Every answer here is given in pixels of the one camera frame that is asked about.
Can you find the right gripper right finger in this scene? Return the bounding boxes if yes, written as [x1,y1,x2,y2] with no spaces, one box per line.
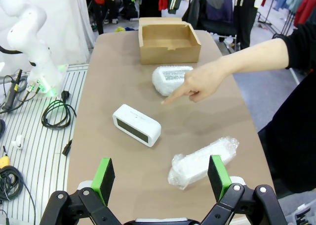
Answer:
[201,155,289,225]

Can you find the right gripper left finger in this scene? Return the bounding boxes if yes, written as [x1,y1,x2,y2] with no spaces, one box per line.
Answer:
[40,157,122,225]

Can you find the loosely bubble-wrapped white clock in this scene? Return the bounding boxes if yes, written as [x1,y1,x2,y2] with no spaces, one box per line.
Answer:
[167,135,239,190]

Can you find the unwrapped white digital clock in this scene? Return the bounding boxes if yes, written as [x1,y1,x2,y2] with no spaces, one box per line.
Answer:
[112,103,162,147]

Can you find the tightly bubble-wrapped white clock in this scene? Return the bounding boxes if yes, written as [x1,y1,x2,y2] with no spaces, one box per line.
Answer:
[152,64,195,96]

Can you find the person right forearm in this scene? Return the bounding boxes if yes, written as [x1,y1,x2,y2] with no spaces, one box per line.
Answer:
[222,35,291,78]

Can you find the person right hand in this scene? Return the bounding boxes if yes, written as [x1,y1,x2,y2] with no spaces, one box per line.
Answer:
[160,60,232,105]

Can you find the dark green striped jacket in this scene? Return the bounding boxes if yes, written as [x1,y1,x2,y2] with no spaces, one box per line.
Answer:
[167,0,188,14]

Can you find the small black plug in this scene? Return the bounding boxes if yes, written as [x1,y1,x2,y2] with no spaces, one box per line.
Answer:
[62,139,73,157]

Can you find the black office chair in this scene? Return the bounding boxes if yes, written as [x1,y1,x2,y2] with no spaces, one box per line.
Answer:
[182,0,238,38]

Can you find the white slatted robot platform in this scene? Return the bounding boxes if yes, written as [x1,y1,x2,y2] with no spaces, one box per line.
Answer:
[0,63,90,225]

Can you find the brown cardboard box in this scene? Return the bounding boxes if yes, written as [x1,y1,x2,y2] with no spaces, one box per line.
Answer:
[138,17,202,65]

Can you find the white fabric curtain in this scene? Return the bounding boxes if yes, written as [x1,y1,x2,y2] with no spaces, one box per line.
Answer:
[37,0,97,65]

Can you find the black white-striped trousers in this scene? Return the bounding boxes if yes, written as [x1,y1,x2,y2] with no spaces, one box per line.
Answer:
[233,0,258,50]

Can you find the small white plastic part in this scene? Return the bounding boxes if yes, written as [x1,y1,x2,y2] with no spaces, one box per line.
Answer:
[11,135,25,150]

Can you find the yellow connector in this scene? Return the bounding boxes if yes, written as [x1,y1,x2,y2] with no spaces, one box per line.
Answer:
[0,155,11,169]

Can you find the person in black sweater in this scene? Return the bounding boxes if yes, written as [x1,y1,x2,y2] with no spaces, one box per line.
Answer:
[256,22,316,193]

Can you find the black handheld tool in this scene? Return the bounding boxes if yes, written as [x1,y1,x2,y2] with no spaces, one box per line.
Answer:
[1,69,23,112]

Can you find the red hanging sweater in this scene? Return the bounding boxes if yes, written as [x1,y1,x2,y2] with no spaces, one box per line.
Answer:
[293,0,316,28]

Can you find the black cable bundle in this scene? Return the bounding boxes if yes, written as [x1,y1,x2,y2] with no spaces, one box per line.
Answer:
[0,165,26,201]

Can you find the coiled black power cable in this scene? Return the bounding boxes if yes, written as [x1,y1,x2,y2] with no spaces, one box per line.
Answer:
[40,90,78,130]

